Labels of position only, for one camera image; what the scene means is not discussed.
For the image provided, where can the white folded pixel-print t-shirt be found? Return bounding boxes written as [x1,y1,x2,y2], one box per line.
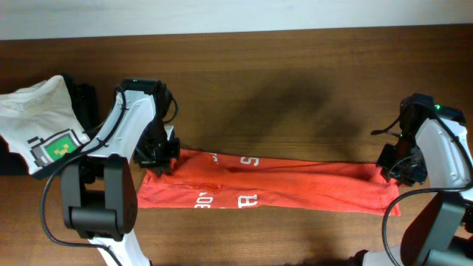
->
[0,75,92,176]

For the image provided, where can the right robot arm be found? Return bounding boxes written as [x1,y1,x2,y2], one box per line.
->
[350,101,472,265]

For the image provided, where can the black folded garment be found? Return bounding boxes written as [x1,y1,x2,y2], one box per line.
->
[0,72,101,180]

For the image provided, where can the orange printed t-shirt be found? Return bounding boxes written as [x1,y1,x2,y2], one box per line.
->
[137,149,399,215]

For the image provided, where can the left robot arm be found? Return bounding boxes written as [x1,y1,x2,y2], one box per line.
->
[61,79,180,265]

